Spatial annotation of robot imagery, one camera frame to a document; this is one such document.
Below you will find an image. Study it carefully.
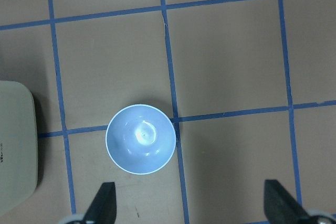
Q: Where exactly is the cream silver toaster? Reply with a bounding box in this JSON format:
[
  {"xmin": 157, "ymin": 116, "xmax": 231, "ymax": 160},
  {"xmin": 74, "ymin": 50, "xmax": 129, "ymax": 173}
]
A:
[{"xmin": 1, "ymin": 81, "xmax": 38, "ymax": 215}]

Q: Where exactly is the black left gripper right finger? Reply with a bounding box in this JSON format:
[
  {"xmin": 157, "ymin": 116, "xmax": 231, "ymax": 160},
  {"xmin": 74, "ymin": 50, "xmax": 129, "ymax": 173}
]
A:
[{"xmin": 264, "ymin": 179, "xmax": 310, "ymax": 224}]

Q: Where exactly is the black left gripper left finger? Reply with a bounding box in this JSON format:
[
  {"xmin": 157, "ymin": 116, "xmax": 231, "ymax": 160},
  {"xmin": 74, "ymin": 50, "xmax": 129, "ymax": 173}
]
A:
[{"xmin": 83, "ymin": 182, "xmax": 117, "ymax": 223}]

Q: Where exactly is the blue bowl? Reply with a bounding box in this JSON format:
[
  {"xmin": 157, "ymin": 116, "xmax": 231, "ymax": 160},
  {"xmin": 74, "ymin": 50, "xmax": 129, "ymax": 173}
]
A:
[{"xmin": 105, "ymin": 104, "xmax": 176, "ymax": 175}]

